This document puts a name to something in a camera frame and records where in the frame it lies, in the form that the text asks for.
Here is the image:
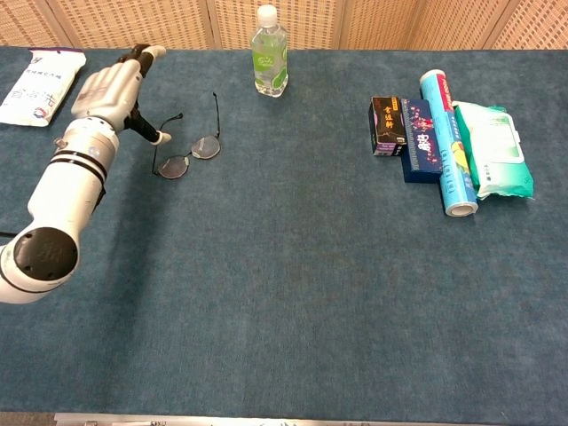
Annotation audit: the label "wicker folding screen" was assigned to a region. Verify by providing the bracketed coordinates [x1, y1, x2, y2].
[0, 0, 568, 51]

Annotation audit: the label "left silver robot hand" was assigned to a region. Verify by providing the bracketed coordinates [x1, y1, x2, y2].
[69, 43, 173, 146]

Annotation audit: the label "blue food wrap roll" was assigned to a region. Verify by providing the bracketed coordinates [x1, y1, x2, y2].
[419, 68, 479, 218]

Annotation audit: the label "small black box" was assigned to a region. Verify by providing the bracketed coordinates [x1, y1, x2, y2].
[371, 96, 408, 157]

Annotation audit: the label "black-framed eyeglasses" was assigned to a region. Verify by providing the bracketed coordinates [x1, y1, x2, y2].
[152, 91, 223, 181]

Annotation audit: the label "white plastic pouch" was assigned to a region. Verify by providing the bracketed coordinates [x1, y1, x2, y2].
[0, 47, 87, 128]

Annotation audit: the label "green wet wipes pack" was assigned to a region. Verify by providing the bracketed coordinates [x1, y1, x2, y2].
[451, 100, 536, 201]

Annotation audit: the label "clear bottle green label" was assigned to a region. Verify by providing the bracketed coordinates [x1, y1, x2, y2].
[251, 4, 289, 99]

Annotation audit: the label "aluminium table edge rail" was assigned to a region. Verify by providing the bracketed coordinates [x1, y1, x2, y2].
[53, 412, 505, 426]

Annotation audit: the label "long dark blue box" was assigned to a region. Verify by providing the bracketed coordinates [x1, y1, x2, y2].
[400, 98, 446, 185]

